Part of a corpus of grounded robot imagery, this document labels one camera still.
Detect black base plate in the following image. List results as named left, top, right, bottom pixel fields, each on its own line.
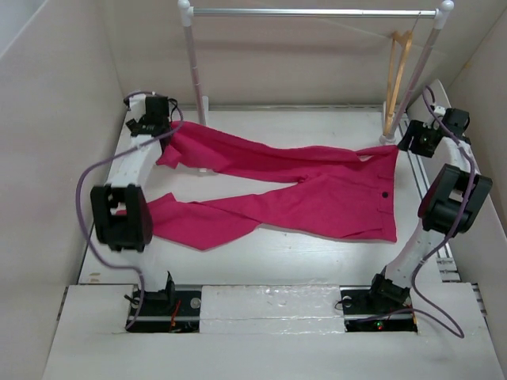
left=334, top=286, right=417, bottom=333
left=126, top=288, right=202, bottom=333

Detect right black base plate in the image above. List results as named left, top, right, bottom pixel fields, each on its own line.
left=334, top=286, right=417, bottom=333

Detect white clothes rack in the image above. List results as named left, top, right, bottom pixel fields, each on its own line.
left=177, top=1, right=455, bottom=145

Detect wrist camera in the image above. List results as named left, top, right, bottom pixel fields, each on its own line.
left=123, top=91, right=153, bottom=115
left=433, top=105, right=447, bottom=118

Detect wooden clothes hanger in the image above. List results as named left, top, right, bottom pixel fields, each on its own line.
left=383, top=30, right=413, bottom=138

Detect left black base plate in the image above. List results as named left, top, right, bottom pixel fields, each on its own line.
left=126, top=288, right=202, bottom=333

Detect pink trousers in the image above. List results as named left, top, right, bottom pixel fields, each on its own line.
left=148, top=122, right=398, bottom=251

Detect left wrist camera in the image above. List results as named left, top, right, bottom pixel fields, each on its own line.
left=123, top=91, right=153, bottom=115

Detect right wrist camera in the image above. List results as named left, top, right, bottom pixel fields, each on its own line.
left=433, top=105, right=447, bottom=118

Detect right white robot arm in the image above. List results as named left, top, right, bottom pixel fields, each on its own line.
left=366, top=105, right=493, bottom=312

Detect white foam block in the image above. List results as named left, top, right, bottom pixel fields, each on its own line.
left=200, top=285, right=345, bottom=335

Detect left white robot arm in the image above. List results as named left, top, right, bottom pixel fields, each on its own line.
left=90, top=92, right=181, bottom=314

